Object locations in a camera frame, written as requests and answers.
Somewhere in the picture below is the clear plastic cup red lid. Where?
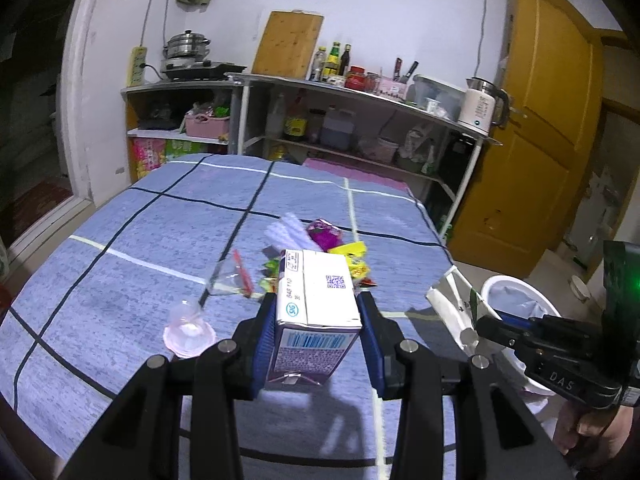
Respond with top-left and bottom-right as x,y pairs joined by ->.
206,249 -> 254,298

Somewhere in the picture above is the green snack wrapper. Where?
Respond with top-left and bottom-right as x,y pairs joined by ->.
259,258 -> 280,294

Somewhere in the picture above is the white purple milk carton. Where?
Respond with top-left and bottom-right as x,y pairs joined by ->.
268,249 -> 362,385

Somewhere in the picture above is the yellow snack wrapper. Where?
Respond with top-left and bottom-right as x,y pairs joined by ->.
329,240 -> 370,281

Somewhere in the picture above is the white foam fruit net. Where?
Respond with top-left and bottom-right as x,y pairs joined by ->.
265,212 -> 323,252

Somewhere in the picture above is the purple snack wrapper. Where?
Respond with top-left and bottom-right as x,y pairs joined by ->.
306,218 -> 344,252

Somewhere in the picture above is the white trash bin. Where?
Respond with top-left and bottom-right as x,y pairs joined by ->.
480,275 -> 561,415

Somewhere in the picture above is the metal kitchen shelf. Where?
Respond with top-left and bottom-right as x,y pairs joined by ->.
227,74 -> 501,237

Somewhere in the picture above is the right hand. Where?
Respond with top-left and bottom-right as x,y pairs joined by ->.
552,401 -> 634,466

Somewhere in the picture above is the blue checkered tablecloth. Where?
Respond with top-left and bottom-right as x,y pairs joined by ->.
1,154 -> 457,479

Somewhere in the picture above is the yellow wooden door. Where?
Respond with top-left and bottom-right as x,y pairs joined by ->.
448,0 -> 604,278

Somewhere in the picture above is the white electric kettle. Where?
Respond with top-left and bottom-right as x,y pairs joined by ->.
458,77 -> 511,136

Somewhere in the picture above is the clear storage box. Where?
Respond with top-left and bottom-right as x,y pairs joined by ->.
413,75 -> 465,122

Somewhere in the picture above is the small wooden shelf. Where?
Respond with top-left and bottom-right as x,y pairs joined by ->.
120,80 -> 243,181

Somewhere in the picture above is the pink plastic basket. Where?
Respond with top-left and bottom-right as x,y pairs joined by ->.
184,114 -> 230,140

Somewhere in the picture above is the pink knife holder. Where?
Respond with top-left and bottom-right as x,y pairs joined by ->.
378,76 -> 408,101

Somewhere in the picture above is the purple detergent jug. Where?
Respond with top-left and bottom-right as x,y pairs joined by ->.
319,107 -> 356,151

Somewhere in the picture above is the red lid jar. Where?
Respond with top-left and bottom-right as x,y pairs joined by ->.
344,65 -> 367,91

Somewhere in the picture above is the black induction cooker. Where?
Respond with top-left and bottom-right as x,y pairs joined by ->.
160,58 -> 246,80

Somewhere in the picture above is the yellow power strip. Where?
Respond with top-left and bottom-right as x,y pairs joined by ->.
127,46 -> 148,87

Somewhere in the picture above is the dark soy sauce bottle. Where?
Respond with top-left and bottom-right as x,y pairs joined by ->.
337,44 -> 352,76

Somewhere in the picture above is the green oil bottle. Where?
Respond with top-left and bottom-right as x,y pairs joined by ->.
321,41 -> 341,81

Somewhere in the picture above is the steel steamer pot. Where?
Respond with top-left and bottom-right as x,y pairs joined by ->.
163,29 -> 210,61

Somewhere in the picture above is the clear seasoning bottle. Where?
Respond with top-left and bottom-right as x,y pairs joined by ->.
309,46 -> 326,81

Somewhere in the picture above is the wooden cutting board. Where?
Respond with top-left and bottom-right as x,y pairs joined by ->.
250,11 -> 324,79

